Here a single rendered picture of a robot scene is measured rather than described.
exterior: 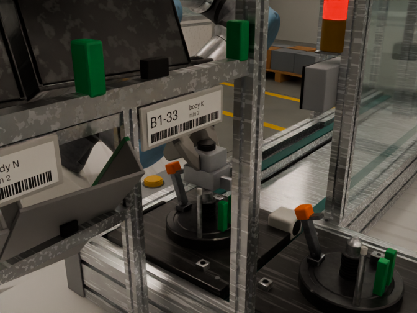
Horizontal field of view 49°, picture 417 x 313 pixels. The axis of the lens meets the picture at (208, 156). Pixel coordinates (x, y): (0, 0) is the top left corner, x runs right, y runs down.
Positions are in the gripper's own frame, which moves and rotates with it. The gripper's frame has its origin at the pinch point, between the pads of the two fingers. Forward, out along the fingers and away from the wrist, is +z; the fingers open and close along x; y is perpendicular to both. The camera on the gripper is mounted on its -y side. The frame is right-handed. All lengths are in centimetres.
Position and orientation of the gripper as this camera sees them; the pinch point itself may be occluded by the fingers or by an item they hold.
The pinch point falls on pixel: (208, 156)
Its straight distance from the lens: 73.6
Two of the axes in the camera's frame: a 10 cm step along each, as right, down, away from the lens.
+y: -6.0, 4.3, 6.8
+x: -6.2, 2.8, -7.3
